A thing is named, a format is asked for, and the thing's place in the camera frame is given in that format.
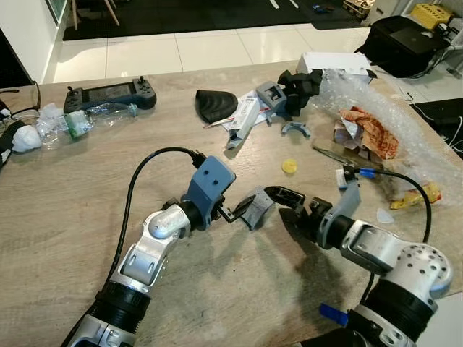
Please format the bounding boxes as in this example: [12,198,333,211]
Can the clear bubble wrap sheet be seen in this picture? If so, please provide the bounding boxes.
[315,69,463,209]

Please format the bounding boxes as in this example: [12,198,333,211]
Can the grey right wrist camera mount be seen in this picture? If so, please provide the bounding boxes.
[317,179,362,250]

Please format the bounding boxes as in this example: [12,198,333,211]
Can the wooden chair legs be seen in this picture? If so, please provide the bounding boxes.
[69,0,120,28]

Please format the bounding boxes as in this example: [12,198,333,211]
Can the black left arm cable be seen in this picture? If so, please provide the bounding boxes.
[107,147,211,284]

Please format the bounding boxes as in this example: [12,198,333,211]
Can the thin black cable loop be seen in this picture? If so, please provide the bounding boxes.
[0,82,42,120]

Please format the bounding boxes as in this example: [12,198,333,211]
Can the white flat box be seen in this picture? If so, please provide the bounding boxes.
[297,51,375,78]

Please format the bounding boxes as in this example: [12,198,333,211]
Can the white crumpled tissue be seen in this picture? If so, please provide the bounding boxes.
[10,121,43,154]

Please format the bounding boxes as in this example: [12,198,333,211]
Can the black plastic gripper part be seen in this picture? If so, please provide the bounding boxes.
[279,69,324,118]

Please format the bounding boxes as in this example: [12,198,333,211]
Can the grey printed bracket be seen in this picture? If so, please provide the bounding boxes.
[257,81,290,120]

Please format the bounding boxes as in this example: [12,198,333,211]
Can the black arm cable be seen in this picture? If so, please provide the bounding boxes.
[107,147,211,284]
[346,166,435,247]

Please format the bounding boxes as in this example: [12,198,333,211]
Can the black ribbed fan-shaped pad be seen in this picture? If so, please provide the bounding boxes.
[195,89,239,124]

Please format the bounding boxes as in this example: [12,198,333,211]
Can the yellow plastic crate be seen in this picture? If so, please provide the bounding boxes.
[409,3,458,31]

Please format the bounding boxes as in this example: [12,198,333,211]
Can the black floor mat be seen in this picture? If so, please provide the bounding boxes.
[411,98,463,156]

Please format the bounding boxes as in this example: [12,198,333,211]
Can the small clear plastic piece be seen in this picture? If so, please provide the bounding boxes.
[375,208,397,224]

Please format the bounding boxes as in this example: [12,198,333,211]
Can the grey printed plastic part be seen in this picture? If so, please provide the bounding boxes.
[239,188,277,232]

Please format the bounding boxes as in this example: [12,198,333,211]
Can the dark flat strip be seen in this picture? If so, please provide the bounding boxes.
[311,145,368,171]

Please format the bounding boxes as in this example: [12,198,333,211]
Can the yellow crumpled wrapper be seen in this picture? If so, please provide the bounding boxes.
[391,182,442,211]

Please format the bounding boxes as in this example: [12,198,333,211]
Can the dark handheld remote controller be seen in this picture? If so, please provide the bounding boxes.
[64,77,158,113]

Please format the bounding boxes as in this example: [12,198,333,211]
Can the orange crumpled wrapper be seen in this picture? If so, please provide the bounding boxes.
[334,106,401,161]

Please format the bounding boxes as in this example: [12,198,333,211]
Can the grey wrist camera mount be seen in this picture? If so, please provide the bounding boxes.
[317,179,362,250]
[181,154,237,231]

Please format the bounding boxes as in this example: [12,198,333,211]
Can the white carton with red print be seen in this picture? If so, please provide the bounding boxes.
[224,93,267,151]

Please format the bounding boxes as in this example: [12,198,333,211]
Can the black carpet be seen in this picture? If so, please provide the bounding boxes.
[61,0,381,41]

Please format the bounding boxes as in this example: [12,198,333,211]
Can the grey arc-shaped clamp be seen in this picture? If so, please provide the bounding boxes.
[281,122,312,139]

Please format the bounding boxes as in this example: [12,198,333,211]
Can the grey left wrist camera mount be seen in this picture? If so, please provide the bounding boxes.
[181,154,237,231]

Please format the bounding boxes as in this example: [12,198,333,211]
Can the crushed clear plastic bottle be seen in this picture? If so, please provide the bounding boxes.
[36,101,140,143]

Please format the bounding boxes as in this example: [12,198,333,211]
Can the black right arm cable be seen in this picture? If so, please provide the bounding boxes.
[346,166,435,247]

